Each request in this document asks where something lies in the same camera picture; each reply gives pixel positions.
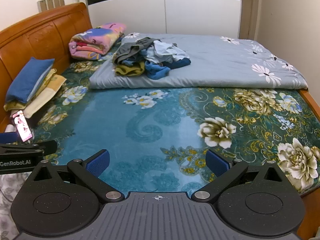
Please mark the beige wall panel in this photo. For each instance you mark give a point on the beige wall panel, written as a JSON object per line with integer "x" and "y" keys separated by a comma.
{"x": 51, "y": 3}

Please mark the light blue garment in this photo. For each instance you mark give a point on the light blue garment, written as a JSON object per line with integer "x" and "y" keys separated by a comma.
{"x": 132, "y": 62}

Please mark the yellow pillow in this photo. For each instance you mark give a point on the yellow pillow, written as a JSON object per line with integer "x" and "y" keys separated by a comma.
{"x": 47, "y": 90}

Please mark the grey floral cloth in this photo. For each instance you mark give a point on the grey floral cloth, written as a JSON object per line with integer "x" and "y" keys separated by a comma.
{"x": 10, "y": 200}

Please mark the white long-sleeve shirt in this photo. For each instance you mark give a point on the white long-sleeve shirt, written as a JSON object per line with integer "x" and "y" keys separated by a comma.
{"x": 162, "y": 50}

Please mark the blue pillow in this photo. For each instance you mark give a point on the blue pillow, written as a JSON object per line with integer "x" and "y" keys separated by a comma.
{"x": 30, "y": 80}

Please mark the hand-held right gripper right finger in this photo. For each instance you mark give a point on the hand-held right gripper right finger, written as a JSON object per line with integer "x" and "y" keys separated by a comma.
{"x": 217, "y": 162}

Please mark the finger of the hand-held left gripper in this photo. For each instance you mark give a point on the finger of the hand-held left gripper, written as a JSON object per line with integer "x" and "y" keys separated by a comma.
{"x": 8, "y": 138}
{"x": 47, "y": 147}

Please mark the dark blue garment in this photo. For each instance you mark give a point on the dark blue garment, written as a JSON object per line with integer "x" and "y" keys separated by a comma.
{"x": 181, "y": 63}

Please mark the grey floral duvet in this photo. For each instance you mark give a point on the grey floral duvet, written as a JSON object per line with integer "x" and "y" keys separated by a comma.
{"x": 212, "y": 62}

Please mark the pink patterned cloth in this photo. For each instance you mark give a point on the pink patterned cloth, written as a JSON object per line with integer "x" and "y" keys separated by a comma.
{"x": 22, "y": 126}

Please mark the teal floral bed blanket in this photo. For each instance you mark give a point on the teal floral bed blanket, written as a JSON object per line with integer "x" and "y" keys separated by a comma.
{"x": 150, "y": 130}

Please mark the brown door frame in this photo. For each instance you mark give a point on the brown door frame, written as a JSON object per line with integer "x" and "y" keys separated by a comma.
{"x": 251, "y": 10}

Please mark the grey garment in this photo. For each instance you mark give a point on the grey garment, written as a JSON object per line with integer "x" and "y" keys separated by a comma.
{"x": 135, "y": 47}

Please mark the orange wooden bed frame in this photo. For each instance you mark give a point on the orange wooden bed frame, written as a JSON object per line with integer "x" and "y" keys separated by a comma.
{"x": 311, "y": 102}

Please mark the blue sweater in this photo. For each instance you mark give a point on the blue sweater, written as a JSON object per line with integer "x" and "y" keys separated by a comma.
{"x": 156, "y": 73}

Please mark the white wardrobe with black band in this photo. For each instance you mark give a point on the white wardrobe with black band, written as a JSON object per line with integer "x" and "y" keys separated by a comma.
{"x": 200, "y": 15}

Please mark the folded pink floral quilt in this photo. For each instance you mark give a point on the folded pink floral quilt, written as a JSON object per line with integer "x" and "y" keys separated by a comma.
{"x": 97, "y": 40}

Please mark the orange wooden headboard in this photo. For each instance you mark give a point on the orange wooden headboard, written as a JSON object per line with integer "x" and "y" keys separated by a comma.
{"x": 50, "y": 30}

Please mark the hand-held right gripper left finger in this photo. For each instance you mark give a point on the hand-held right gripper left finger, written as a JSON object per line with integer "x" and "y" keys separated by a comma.
{"x": 100, "y": 161}

